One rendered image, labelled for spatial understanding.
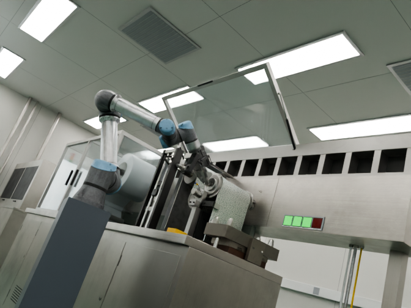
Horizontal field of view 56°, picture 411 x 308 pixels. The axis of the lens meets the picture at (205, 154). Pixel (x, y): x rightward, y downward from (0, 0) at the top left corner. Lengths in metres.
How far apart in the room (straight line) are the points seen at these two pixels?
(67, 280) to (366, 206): 1.35
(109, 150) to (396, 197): 1.38
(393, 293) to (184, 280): 0.90
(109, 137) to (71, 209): 0.49
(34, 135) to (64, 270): 5.76
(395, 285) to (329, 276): 2.79
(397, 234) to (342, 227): 0.25
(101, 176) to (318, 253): 3.44
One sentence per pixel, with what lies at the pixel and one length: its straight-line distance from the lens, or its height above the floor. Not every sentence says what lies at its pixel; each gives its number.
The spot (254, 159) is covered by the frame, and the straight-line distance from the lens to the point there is 2.49.
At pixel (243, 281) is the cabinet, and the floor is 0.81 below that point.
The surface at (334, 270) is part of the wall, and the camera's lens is 4.68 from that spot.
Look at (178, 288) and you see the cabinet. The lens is 1.65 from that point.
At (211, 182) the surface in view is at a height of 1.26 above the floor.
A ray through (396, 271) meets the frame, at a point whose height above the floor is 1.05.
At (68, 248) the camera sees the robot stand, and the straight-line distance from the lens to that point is 1.78.
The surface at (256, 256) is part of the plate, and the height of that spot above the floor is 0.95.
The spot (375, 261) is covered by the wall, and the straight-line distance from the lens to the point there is 4.48.
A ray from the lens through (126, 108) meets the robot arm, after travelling 1.98.
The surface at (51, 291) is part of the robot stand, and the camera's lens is 1.79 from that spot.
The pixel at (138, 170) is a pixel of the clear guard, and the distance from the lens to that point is 2.97.
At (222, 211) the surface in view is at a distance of 2.09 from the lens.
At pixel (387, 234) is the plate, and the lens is 1.82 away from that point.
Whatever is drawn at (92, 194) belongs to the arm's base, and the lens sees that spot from 1.83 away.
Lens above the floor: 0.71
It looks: 19 degrees up
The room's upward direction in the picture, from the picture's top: 19 degrees clockwise
